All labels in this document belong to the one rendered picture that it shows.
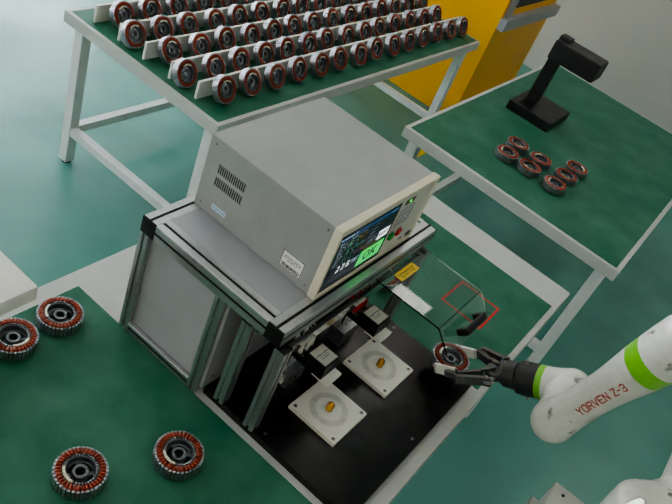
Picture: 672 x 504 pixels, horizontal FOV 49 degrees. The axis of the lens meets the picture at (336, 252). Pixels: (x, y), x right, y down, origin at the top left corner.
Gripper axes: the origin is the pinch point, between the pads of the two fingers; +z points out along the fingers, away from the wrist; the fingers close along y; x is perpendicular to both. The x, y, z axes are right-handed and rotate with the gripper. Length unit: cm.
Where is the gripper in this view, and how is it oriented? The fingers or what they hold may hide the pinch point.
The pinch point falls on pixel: (450, 359)
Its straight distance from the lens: 215.5
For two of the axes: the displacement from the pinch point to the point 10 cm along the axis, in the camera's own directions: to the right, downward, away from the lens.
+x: -0.9, -9.3, -3.6
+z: -8.1, -1.4, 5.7
